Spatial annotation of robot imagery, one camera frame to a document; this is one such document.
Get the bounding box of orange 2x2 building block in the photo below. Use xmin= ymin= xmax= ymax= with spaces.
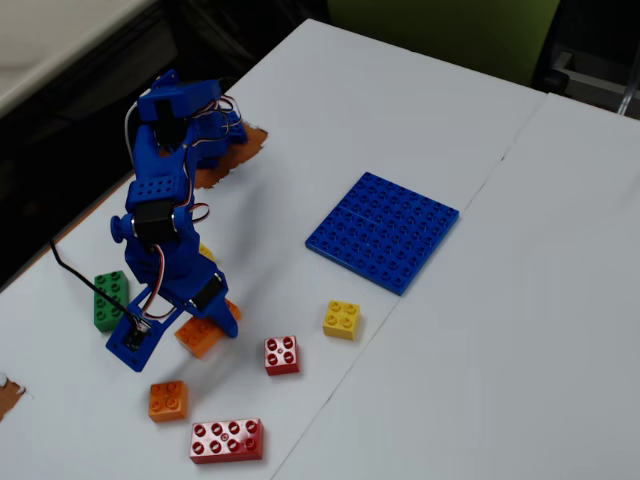
xmin=147 ymin=380 xmax=191 ymax=424

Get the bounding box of green 2x4 building block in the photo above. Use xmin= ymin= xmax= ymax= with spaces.
xmin=93 ymin=270 xmax=131 ymax=334

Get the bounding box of white background table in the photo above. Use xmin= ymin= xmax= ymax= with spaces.
xmin=0 ymin=0 xmax=151 ymax=119

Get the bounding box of wrist camera on blue mount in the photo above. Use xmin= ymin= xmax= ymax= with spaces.
xmin=104 ymin=287 xmax=189 ymax=374

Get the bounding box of grey metal frame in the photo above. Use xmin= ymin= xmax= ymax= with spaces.
xmin=547 ymin=49 xmax=640 ymax=117

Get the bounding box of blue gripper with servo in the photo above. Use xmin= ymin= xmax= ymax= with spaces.
xmin=149 ymin=267 xmax=241 ymax=339

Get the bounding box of red 2x4 building block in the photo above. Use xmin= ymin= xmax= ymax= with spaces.
xmin=188 ymin=417 xmax=266 ymax=465

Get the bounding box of white cable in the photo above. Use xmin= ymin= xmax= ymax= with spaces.
xmin=124 ymin=102 xmax=142 ymax=169

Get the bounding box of green chair back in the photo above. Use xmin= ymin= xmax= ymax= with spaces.
xmin=327 ymin=0 xmax=561 ymax=89

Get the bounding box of black camera cable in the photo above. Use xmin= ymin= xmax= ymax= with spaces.
xmin=49 ymin=240 xmax=140 ymax=327

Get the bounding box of red white black servo wire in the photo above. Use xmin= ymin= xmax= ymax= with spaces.
xmin=141 ymin=243 xmax=167 ymax=321

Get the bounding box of blue 8x8 building plate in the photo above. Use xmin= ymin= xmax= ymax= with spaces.
xmin=304 ymin=171 xmax=461 ymax=297

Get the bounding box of red 2x2 building block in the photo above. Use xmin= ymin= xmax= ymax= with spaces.
xmin=263 ymin=334 xmax=302 ymax=377

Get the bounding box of orange 2x4 building block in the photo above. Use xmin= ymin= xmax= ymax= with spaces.
xmin=174 ymin=298 xmax=242 ymax=360

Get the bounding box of yellow 2x2 building block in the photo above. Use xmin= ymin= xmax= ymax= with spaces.
xmin=322 ymin=299 xmax=362 ymax=342

